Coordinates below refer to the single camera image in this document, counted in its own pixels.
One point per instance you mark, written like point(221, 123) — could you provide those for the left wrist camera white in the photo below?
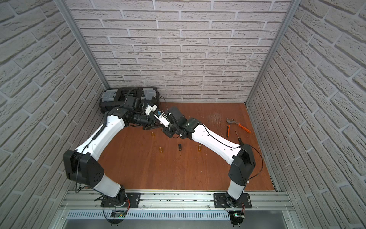
point(150, 109)

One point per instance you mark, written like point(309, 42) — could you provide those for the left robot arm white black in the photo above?
point(120, 107)

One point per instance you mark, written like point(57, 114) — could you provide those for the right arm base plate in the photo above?
point(224, 200)

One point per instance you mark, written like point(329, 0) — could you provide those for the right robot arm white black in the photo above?
point(239, 156)

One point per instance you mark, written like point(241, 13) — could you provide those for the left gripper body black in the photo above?
point(151, 122)

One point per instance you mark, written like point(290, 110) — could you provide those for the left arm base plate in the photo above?
point(129, 199)

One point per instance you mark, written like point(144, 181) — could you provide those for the black orange screwdriver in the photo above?
point(239, 137)

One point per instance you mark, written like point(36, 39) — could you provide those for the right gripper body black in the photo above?
point(170, 130)

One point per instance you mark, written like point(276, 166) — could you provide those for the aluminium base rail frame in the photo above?
point(174, 205)

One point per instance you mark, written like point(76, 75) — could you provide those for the black plastic toolbox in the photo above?
point(136, 98)

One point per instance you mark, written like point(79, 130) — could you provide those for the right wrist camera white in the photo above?
point(162, 118)

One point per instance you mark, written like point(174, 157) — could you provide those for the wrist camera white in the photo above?
point(162, 118)
point(150, 109)

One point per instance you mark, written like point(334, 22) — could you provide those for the orange handled pliers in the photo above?
point(232, 121)

